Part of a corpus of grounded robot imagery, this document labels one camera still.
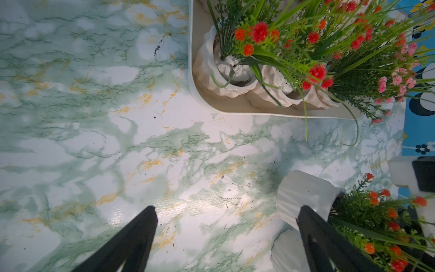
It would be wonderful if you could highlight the white plastic storage box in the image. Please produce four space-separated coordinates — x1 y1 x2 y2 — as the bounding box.
188 1 363 120

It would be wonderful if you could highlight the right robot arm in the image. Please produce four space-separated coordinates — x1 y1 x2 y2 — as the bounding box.
388 156 435 239

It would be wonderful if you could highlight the potted plant orange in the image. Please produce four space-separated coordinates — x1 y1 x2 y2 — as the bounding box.
276 171 435 255

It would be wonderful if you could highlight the potted plant front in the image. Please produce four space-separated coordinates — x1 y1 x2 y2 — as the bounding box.
270 217 435 272

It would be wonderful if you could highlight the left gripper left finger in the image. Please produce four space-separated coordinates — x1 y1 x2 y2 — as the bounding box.
74 206 158 272

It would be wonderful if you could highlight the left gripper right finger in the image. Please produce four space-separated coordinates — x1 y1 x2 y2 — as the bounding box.
297 206 382 272

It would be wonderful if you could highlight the potted plant pink centre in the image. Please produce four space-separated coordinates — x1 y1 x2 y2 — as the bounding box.
309 34 435 124

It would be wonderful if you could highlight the potted plant red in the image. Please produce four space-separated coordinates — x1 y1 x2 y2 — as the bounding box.
244 0 375 143
192 1 282 98

